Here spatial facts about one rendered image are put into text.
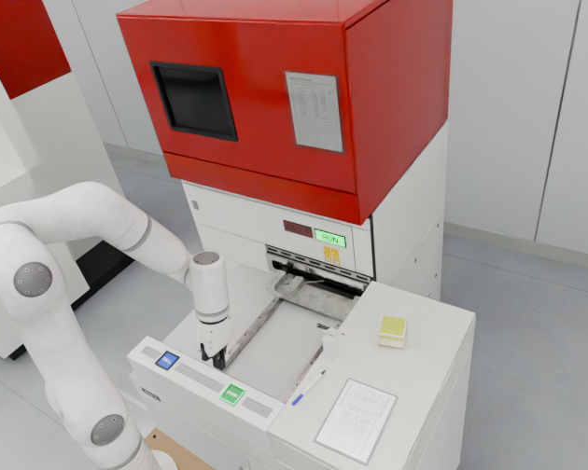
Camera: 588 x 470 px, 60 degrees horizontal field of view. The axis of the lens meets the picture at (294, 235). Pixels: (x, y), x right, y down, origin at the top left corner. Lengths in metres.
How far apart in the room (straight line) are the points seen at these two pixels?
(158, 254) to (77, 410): 0.34
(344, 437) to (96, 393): 0.61
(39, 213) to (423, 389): 1.02
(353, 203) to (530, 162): 1.69
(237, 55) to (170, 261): 0.65
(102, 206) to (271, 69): 0.65
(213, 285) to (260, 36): 0.65
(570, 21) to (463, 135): 0.77
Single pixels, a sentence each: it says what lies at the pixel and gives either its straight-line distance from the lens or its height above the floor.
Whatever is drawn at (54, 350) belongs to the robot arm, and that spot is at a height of 1.48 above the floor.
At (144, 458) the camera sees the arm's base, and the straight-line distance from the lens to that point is 1.36.
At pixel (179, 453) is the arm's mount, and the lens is 1.52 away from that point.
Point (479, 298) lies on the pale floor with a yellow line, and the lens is 3.05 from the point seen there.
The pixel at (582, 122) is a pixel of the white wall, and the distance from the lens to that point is 2.89.
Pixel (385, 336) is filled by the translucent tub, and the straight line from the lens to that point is 1.49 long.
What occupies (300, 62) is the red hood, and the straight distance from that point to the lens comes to 1.36.
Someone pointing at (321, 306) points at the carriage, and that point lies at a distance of 1.78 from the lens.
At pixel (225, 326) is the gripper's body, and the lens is 1.31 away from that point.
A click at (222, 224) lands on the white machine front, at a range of 2.02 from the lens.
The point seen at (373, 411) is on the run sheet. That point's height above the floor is 0.97.
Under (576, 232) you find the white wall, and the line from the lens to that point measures 3.23.
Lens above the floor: 2.16
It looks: 38 degrees down
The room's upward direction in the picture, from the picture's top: 10 degrees counter-clockwise
